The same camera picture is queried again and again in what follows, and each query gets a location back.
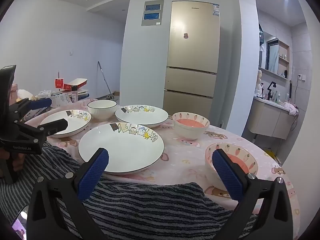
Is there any person's left hand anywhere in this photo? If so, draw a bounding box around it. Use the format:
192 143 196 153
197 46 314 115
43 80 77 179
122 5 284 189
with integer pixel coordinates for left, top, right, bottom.
10 153 26 172

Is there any yellow tissue box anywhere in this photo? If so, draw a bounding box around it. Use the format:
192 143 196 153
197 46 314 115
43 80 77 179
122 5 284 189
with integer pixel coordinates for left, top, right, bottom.
16 89 34 100

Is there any mop with metal handle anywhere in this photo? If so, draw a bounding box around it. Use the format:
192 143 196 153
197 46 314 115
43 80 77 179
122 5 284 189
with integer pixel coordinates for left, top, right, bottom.
97 61 115 100

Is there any smartphone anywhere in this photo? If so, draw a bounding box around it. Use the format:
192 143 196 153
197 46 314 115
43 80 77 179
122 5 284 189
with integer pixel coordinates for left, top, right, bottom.
10 205 30 240

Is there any pale doll figure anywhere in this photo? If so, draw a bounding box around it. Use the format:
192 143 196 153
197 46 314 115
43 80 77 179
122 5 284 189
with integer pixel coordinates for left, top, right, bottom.
255 70 263 98

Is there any white printed paper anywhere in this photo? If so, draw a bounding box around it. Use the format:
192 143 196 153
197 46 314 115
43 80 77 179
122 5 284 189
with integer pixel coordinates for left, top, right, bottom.
51 92 72 108

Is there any beige bathroom vanity cabinet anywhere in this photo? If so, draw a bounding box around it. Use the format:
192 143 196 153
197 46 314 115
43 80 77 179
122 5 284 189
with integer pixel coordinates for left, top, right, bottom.
249 97 297 140

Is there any white cartoon cat plate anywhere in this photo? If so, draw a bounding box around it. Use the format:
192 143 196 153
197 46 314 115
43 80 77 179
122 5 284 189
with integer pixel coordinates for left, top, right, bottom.
40 109 92 138
78 122 165 175
115 104 169 128

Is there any grey striped towel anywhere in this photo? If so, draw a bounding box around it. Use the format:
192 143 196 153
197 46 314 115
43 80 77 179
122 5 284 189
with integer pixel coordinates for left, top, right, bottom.
0 140 258 240

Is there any pink cartoon print tablecloth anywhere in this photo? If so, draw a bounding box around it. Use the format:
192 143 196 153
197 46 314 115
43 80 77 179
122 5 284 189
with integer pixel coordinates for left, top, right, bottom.
25 100 300 240

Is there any pink cloth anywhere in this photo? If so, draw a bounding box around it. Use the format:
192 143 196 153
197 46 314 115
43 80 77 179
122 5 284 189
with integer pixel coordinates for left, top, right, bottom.
284 102 299 116

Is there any pink strawberry print bowl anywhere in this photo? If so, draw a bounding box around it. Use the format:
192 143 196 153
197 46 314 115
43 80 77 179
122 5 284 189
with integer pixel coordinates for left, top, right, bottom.
205 142 258 190
172 112 210 141

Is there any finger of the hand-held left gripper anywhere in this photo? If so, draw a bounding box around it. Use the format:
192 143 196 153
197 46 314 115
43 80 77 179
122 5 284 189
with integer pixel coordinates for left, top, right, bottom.
10 97 52 120
15 118 69 140

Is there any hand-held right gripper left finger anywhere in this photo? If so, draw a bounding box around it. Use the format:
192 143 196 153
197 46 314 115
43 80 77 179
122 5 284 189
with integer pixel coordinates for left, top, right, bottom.
26 147 110 240

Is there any gold three-door fridge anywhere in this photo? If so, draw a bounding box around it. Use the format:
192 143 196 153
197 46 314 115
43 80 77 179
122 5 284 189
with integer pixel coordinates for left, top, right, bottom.
162 1 221 117

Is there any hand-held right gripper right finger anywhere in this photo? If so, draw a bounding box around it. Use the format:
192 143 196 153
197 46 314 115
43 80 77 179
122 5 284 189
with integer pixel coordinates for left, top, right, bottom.
212 149 293 240

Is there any white ribbed bowl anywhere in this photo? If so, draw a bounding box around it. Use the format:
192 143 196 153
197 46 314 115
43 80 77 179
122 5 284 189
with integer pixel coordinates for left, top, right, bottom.
87 100 117 121

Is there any black faucet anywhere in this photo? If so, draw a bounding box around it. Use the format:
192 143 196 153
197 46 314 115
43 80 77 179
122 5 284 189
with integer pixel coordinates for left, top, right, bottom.
266 81 277 100

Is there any red and white open box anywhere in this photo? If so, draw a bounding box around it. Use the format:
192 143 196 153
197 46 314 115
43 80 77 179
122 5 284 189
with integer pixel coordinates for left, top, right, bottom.
63 78 88 90

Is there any grey wall electrical panel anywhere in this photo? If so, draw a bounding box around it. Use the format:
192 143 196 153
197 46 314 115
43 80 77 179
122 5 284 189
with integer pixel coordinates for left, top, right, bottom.
141 0 164 27

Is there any bathroom mirror cabinet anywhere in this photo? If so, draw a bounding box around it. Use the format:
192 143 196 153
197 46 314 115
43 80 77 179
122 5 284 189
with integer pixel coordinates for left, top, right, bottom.
265 38 290 80

